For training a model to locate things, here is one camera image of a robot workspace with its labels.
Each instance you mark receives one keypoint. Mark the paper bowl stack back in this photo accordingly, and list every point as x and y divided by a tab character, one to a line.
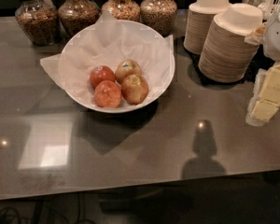
200	16

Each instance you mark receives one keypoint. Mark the yellow-red apple back right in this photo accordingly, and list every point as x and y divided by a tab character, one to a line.
125	68

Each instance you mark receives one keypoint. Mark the white paper liner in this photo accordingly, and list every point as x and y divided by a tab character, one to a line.
115	47

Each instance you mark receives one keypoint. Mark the red apple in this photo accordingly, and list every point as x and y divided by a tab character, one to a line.
107	94
99	74

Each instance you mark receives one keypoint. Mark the white bowl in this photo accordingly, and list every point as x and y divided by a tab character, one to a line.
121	106

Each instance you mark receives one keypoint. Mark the yellow-red apple front right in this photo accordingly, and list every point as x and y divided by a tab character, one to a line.
134	89

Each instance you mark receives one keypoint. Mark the yellow-red apple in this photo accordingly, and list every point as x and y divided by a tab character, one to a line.
125	68
134	89

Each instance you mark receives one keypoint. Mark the glass cereal jar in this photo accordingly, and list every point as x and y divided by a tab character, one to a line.
122	9
39	21
76	15
159	15

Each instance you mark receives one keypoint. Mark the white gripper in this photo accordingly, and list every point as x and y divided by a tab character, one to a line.
278	38

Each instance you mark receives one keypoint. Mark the red apple back left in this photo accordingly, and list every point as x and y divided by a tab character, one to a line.
99	74

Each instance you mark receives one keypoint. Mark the glass cereal jar far left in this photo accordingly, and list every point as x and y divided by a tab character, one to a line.
39	21

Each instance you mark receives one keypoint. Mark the red apple front left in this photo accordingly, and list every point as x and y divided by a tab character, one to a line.
107	94

